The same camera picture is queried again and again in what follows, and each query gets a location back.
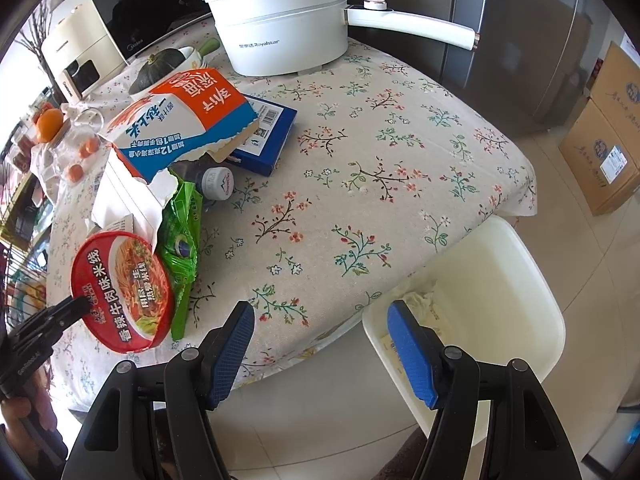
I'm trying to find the green pumpkin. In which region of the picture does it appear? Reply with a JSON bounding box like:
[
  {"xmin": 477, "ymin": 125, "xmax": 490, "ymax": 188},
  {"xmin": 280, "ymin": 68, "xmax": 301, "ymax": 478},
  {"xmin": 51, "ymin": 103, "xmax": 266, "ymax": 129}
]
[{"xmin": 129, "ymin": 49, "xmax": 186, "ymax": 96}]

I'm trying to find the torn white orange milk carton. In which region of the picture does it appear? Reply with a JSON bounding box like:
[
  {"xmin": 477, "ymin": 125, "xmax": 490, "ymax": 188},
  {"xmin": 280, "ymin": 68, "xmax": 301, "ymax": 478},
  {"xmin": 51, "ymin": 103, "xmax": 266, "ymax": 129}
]
[{"xmin": 91, "ymin": 68, "xmax": 258, "ymax": 245}]

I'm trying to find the upper cardboard box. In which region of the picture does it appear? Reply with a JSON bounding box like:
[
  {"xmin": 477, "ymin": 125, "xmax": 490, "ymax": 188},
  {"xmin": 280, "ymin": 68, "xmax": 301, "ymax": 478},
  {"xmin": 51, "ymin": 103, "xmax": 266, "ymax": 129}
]
[{"xmin": 590, "ymin": 42, "xmax": 640, "ymax": 165}]

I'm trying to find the cream air fryer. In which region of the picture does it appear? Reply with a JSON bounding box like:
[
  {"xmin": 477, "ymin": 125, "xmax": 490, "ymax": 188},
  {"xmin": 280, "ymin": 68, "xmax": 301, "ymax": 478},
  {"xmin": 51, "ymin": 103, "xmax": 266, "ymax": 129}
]
[{"xmin": 42, "ymin": 1, "xmax": 126, "ymax": 103}]

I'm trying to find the cardboard box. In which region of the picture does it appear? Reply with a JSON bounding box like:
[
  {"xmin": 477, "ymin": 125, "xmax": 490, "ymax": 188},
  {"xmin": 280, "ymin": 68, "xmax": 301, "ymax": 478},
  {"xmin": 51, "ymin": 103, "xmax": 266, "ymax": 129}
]
[
  {"xmin": 590, "ymin": 42, "xmax": 640, "ymax": 165},
  {"xmin": 560, "ymin": 100, "xmax": 639, "ymax": 216}
]

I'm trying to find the person's left hand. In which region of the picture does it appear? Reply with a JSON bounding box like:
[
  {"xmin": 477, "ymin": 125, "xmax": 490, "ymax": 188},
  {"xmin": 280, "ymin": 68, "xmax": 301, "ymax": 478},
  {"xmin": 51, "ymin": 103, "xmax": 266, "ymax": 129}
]
[{"xmin": 0, "ymin": 368, "xmax": 68, "ymax": 470}]

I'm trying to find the white ceramic bowl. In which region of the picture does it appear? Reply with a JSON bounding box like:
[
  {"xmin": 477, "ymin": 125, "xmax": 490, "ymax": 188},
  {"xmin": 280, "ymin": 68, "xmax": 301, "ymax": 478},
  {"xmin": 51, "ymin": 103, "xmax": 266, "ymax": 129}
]
[{"xmin": 176, "ymin": 38, "xmax": 221, "ymax": 72}]

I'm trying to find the lower cardboard box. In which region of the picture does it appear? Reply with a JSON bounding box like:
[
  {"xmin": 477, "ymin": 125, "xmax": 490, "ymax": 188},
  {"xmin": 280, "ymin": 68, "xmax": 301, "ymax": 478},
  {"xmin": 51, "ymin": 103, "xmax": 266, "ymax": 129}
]
[{"xmin": 560, "ymin": 100, "xmax": 639, "ymax": 216}]

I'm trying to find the red instant noodle bowl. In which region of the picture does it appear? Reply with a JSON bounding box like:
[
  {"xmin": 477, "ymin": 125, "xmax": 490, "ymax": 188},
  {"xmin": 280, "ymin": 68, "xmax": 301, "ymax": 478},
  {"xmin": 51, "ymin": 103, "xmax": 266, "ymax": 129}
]
[{"xmin": 70, "ymin": 231, "xmax": 174, "ymax": 354}]

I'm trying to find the plastic bottle white cap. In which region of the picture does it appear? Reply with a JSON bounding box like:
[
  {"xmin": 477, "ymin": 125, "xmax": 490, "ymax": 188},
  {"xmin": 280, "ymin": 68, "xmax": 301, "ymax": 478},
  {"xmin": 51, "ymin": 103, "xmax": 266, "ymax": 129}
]
[{"xmin": 171, "ymin": 160, "xmax": 234, "ymax": 202}]

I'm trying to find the blue white box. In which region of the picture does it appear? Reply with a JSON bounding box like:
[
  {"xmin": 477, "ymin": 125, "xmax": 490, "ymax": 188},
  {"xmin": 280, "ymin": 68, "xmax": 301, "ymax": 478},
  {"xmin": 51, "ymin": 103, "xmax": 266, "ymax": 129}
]
[{"xmin": 227, "ymin": 94, "xmax": 297, "ymax": 177}]

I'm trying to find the dried twig bundle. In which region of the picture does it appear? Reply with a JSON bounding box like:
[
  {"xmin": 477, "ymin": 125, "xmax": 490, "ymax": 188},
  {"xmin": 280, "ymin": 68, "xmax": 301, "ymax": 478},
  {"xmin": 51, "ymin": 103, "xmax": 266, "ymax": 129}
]
[{"xmin": 14, "ymin": 0, "xmax": 66, "ymax": 104}]

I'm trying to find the floral tablecloth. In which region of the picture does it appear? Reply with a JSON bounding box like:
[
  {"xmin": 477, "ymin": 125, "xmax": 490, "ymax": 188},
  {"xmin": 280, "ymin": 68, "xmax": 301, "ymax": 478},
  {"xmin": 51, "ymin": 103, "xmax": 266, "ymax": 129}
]
[{"xmin": 46, "ymin": 16, "xmax": 539, "ymax": 413}]

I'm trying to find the green snack bag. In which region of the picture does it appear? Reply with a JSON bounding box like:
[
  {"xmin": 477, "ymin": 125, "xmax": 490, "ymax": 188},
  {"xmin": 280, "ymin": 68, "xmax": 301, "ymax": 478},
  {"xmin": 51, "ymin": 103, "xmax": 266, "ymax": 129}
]
[{"xmin": 155, "ymin": 179, "xmax": 203, "ymax": 341}]

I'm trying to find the large orange fruit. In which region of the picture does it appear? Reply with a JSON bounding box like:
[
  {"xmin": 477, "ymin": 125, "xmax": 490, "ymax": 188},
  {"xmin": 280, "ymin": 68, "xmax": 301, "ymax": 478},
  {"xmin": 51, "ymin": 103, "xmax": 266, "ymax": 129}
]
[{"xmin": 36, "ymin": 108, "xmax": 64, "ymax": 144}]

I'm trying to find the grey refrigerator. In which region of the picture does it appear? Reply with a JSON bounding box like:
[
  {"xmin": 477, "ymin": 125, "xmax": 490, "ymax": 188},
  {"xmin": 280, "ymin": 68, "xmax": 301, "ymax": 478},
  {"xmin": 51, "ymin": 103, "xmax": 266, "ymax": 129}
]
[{"xmin": 344, "ymin": 0, "xmax": 616, "ymax": 137}]

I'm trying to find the white plastic trash bin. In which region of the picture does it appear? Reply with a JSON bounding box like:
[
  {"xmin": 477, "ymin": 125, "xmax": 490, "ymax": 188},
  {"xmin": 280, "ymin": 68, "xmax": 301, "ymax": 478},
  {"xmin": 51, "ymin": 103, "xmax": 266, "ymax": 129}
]
[{"xmin": 362, "ymin": 217, "xmax": 565, "ymax": 432}]

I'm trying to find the white electric cooking pot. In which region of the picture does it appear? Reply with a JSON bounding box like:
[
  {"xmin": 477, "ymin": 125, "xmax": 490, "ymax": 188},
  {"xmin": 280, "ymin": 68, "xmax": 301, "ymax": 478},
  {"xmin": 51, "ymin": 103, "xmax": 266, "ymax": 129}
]
[{"xmin": 204, "ymin": 0, "xmax": 480, "ymax": 77}]

